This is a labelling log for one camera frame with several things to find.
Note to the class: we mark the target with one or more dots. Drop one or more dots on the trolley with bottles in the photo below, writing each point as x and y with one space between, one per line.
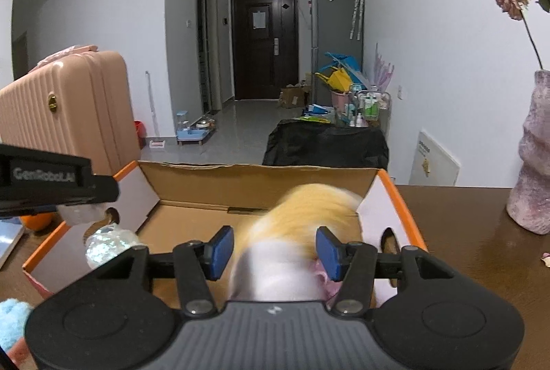
369 106

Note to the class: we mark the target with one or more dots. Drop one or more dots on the pink textured vase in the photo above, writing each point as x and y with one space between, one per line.
533 172

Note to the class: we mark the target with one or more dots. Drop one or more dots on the blue fluffy sock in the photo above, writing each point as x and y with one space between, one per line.
13 322

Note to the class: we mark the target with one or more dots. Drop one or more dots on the pink ribbed suitcase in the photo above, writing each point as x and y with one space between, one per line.
64 116

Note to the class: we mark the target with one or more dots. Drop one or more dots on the grey fridge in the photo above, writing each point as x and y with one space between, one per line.
335 30

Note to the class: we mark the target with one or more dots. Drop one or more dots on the pile of colourful packets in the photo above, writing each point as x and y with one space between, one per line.
318 114

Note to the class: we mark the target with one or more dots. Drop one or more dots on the white mop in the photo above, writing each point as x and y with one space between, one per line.
157 144

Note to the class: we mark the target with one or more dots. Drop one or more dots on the dark entrance door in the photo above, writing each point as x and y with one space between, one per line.
258 65

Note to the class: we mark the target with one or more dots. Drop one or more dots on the white yellow sheep plush toy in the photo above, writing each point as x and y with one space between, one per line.
292 232

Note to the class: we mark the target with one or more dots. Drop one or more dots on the white paper notice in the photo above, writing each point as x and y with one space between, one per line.
258 19

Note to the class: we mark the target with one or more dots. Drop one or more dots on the pink cloth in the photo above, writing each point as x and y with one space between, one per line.
64 54

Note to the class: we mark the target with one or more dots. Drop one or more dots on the orange fruit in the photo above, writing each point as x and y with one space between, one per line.
36 222

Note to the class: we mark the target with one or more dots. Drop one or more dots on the brown cardboard carton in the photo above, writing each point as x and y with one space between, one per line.
294 97

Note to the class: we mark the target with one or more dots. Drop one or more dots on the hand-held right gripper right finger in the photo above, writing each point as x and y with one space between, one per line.
330 252

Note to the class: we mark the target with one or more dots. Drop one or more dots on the folded white umbrella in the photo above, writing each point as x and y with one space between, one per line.
357 9

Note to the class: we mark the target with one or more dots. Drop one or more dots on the blue tissue pack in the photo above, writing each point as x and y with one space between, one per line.
8 241

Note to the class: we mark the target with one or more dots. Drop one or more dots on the blue folded item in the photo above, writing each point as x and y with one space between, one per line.
348 63

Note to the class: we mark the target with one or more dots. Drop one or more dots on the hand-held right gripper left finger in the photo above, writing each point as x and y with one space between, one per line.
220 252

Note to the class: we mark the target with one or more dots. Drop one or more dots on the purple decorative feathers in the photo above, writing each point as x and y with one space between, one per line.
383 71

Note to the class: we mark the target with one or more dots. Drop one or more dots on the orange cardboard box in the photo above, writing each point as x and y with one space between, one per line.
193 219

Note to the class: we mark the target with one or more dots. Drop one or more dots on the clear plastic bag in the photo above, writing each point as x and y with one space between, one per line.
107 247

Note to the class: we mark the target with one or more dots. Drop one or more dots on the pink bucket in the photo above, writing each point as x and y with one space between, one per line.
339 101

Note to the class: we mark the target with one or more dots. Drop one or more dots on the side room door frame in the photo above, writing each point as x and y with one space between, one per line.
205 48

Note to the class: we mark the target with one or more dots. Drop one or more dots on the blue pet feeder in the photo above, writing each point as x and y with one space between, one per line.
189 131

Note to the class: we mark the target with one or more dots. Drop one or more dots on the red bucket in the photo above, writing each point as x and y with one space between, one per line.
139 131

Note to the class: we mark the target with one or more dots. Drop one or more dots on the white leaning board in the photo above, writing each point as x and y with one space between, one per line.
434 159

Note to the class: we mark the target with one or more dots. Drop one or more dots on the white wall socket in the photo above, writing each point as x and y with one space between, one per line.
401 92

